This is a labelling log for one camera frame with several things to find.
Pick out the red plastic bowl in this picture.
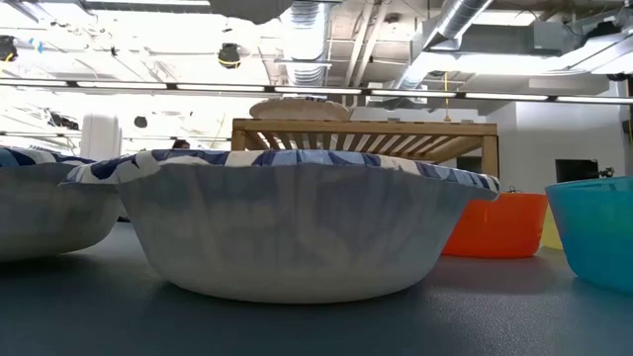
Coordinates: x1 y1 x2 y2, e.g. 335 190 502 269
441 191 549 260

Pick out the yellow plastic bowl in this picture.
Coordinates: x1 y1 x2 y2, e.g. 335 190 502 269
539 203 564 251

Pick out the teal plastic bowl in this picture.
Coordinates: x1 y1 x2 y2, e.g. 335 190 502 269
544 176 633 297

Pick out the wooden slatted shelf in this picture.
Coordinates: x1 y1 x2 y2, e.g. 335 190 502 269
230 117 499 179

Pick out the long ceiling light strip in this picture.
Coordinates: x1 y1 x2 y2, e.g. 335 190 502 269
0 77 633 105

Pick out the black dome ceiling fixture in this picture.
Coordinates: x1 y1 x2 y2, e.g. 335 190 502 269
0 35 20 63
217 43 242 70

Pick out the white cylindrical object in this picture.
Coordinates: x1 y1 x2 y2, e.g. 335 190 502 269
80 113 124 162

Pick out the blue-grey table mat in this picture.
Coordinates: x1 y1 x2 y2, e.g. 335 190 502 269
0 217 633 356

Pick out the black monitor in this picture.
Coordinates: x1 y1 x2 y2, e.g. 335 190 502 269
554 158 600 184

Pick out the ribbed silver ventilation duct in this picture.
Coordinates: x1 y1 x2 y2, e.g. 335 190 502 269
281 0 330 88

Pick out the silver round ventilation duct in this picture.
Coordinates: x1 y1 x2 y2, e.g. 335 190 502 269
395 0 496 90

